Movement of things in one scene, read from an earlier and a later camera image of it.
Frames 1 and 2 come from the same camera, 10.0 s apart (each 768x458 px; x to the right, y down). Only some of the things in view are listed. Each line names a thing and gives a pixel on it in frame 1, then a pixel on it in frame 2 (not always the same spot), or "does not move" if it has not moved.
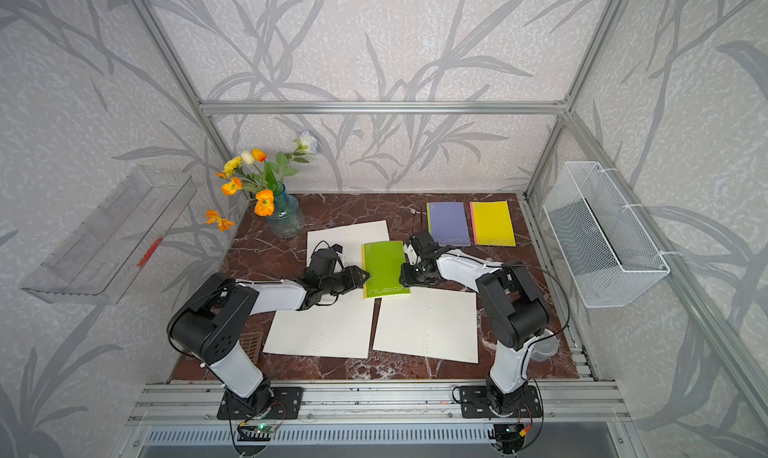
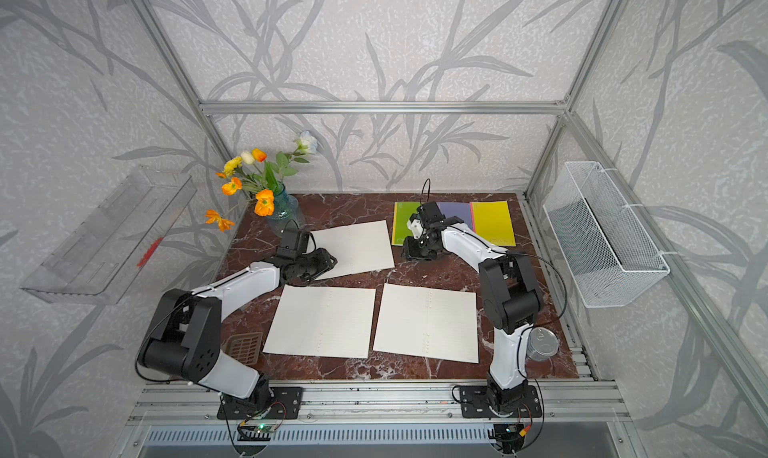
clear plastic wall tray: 104,255 does not move
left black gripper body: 339,283 → 310,266
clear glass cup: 545,347 does not move
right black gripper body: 411,275 → 419,248
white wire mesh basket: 611,257 does not move
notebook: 431,323 does not move
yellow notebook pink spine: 492,223 does not move
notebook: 382,261 → 402,213
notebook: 339,330 does not move
